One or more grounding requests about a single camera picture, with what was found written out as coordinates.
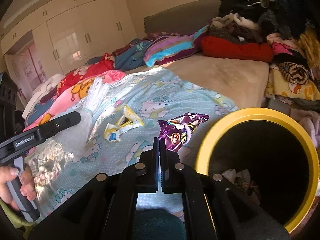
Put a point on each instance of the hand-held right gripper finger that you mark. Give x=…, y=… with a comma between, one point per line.
x=157, y=155
x=163, y=160

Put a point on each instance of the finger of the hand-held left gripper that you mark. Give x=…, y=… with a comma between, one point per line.
x=62, y=123

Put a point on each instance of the purple snack wrapper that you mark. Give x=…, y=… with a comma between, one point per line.
x=175, y=135

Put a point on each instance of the clear white plastic wrapper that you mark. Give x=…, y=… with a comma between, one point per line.
x=97, y=95

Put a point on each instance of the yellow-rimmed black trash bin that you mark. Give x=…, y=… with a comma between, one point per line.
x=262, y=155

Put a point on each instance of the person's left hand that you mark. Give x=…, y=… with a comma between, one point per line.
x=7, y=177

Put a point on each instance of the pink printed blanket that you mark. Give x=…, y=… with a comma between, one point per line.
x=75, y=92

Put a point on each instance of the white cloth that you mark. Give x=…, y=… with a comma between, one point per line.
x=42, y=90

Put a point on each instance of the yellow white snack wrapper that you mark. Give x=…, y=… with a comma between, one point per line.
x=125, y=125

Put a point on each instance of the bright red printed blanket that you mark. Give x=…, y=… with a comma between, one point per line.
x=87, y=72

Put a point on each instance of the light blue printed blanket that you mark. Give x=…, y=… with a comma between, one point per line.
x=162, y=92

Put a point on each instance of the person's teal trouser leg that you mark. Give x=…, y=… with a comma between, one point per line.
x=157, y=225

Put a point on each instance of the blue floral blanket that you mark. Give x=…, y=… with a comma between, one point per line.
x=132, y=55

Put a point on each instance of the beige pillow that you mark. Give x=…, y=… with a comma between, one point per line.
x=225, y=80

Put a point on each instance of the cream wardrobe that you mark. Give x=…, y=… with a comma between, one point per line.
x=75, y=17

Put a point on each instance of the striped purple blue pillow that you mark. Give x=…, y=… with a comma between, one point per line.
x=170, y=47

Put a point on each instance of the grey upholstered bed base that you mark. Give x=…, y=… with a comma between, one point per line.
x=275, y=105

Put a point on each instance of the red cushion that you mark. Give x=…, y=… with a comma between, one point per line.
x=232, y=48

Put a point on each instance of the grey headboard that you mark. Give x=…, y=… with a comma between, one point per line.
x=175, y=17

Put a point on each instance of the yellow printed blanket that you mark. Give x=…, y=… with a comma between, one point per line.
x=295, y=90

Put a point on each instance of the lavender cloth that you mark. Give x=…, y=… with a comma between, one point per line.
x=307, y=120

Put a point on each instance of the pile of clothes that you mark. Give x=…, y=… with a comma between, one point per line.
x=275, y=17

